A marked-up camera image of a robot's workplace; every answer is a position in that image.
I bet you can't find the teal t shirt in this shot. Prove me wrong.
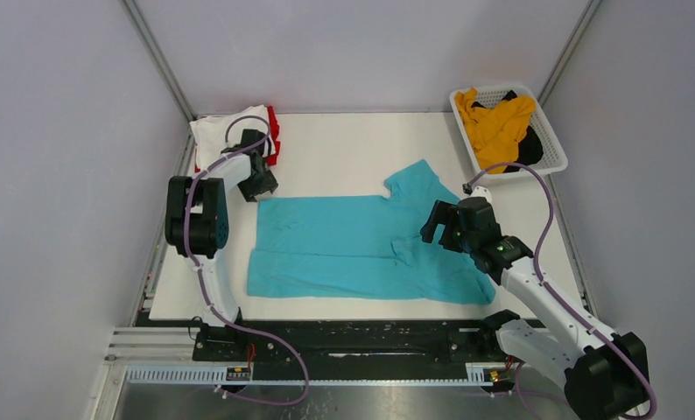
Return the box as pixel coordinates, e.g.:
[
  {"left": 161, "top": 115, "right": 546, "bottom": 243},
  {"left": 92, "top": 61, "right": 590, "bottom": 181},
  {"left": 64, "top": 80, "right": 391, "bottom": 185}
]
[{"left": 247, "top": 160, "right": 495, "bottom": 305}]

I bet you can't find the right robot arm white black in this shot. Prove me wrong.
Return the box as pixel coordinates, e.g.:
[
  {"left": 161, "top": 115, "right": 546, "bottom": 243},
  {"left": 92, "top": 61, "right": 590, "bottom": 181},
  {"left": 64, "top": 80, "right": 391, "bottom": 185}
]
[{"left": 420, "top": 197, "right": 656, "bottom": 419}]

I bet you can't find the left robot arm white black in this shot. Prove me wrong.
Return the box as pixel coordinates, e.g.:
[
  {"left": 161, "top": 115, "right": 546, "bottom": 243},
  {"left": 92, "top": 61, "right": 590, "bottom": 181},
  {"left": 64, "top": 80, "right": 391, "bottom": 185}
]
[{"left": 165, "top": 129, "right": 278, "bottom": 326}]

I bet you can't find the folded red t shirt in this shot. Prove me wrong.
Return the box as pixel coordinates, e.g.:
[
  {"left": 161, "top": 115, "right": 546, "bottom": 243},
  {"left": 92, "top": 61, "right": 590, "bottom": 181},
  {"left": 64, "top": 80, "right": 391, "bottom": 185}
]
[{"left": 193, "top": 104, "right": 283, "bottom": 175}]

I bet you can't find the folded white t shirt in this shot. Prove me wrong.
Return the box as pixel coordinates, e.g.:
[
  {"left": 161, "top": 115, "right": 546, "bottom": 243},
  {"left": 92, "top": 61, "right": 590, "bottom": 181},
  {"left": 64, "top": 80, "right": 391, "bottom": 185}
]
[{"left": 189, "top": 104, "right": 277, "bottom": 172}]

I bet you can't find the yellow t shirt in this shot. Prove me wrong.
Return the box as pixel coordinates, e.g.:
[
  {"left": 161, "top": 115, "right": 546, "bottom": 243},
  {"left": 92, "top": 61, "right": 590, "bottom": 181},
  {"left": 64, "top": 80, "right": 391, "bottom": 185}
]
[{"left": 454, "top": 88, "right": 544, "bottom": 174}]

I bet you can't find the black t shirt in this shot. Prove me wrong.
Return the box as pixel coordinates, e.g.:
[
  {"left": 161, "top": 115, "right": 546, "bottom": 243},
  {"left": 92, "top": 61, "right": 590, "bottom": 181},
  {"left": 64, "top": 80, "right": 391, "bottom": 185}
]
[{"left": 469, "top": 90, "right": 544, "bottom": 168}]

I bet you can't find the white plastic basket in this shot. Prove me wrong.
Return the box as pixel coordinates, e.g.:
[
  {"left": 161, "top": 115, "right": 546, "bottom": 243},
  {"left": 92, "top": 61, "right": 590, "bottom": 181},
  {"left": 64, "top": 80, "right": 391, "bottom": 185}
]
[{"left": 449, "top": 84, "right": 568, "bottom": 176}]

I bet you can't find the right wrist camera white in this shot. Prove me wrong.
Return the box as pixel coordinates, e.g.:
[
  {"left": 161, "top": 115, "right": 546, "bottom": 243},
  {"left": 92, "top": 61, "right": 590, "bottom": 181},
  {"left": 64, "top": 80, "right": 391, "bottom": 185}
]
[{"left": 468, "top": 185, "right": 493, "bottom": 204}]

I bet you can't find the white slotted cable duct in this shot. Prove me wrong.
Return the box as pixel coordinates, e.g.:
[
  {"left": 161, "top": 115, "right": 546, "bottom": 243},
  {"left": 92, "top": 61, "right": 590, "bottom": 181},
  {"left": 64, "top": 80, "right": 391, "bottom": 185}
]
[{"left": 128, "top": 362, "right": 496, "bottom": 388}]

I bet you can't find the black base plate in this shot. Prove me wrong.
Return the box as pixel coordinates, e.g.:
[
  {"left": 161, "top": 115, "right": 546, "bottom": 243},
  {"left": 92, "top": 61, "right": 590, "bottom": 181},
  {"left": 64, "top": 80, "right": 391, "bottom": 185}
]
[{"left": 136, "top": 317, "right": 537, "bottom": 382}]

